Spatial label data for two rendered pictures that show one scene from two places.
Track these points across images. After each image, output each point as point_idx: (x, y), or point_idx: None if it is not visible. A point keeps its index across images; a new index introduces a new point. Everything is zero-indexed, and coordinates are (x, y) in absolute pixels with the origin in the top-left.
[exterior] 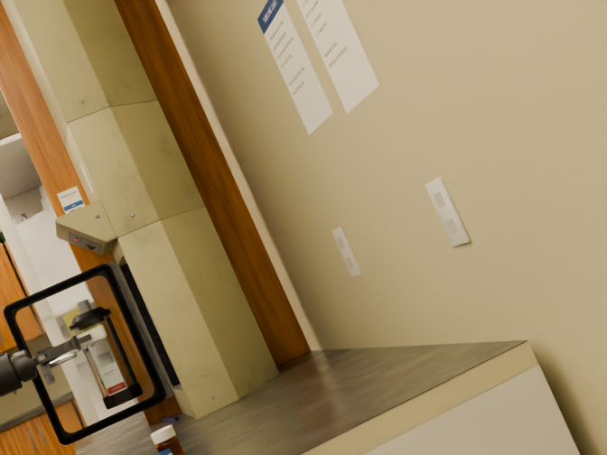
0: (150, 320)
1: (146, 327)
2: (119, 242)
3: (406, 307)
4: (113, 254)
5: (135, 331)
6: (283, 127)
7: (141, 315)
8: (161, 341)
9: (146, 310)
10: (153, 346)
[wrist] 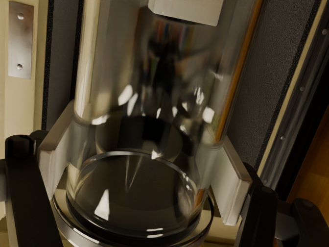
0: (275, 88)
1: (284, 82)
2: (4, 205)
3: None
4: (233, 238)
5: (317, 94)
6: (2, 113)
7: (273, 112)
8: (293, 32)
9: (265, 112)
10: (322, 35)
